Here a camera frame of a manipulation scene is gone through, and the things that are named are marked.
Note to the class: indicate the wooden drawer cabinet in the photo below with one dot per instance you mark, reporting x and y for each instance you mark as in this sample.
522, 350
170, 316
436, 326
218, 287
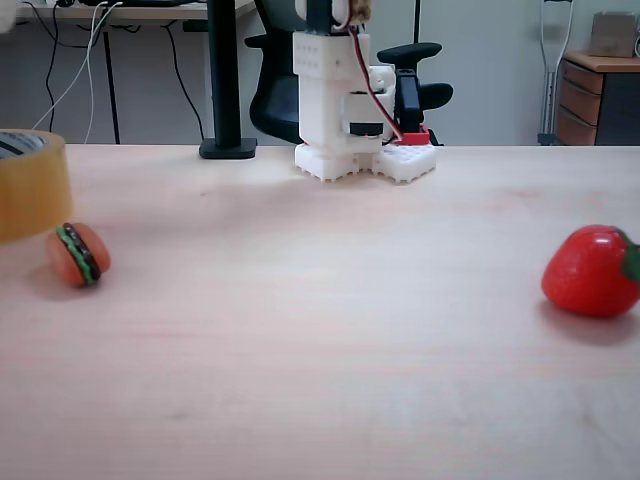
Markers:
580, 100

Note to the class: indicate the red table clamp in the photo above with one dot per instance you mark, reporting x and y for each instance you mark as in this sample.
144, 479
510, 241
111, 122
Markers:
410, 100

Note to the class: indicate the brown cardboard box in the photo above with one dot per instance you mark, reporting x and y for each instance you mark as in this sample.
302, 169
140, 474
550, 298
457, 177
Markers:
612, 35

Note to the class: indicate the toy hamburger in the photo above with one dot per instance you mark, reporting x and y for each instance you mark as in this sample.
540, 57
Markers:
80, 255

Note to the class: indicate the white desk with black legs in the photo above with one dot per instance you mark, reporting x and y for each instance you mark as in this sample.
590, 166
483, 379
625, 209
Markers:
111, 75

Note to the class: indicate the black office chair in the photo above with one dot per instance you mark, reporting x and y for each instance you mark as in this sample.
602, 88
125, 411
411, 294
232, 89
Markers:
272, 105

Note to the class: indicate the black monitor stand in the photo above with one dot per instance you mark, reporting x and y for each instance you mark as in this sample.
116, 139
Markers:
224, 75

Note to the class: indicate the red toy strawberry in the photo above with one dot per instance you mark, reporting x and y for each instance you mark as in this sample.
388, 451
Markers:
585, 272

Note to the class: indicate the yellowish packing tape roll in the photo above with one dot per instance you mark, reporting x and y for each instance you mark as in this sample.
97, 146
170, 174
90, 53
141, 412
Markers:
30, 195

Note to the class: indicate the grey metal crutch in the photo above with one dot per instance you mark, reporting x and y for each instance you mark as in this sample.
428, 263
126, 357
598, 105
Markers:
550, 90

